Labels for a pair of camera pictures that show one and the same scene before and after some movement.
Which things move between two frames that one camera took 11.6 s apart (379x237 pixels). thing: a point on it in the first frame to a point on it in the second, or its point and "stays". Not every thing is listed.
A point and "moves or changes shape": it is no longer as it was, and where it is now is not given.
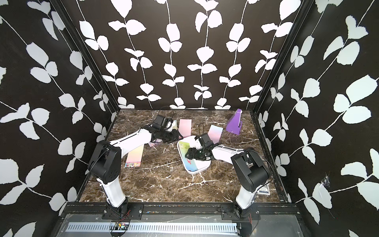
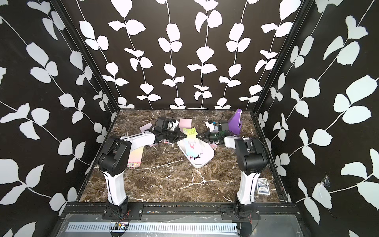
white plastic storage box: x=202 y=165 moves or changes shape
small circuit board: x=119 y=225 stays
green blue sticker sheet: x=190 y=163 to x=193 y=147
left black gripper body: x=169 y=137 stays
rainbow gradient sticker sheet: x=133 y=158 stays
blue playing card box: x=264 y=190 stays
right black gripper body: x=198 y=154 to x=213 y=137
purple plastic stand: x=234 y=125 stays
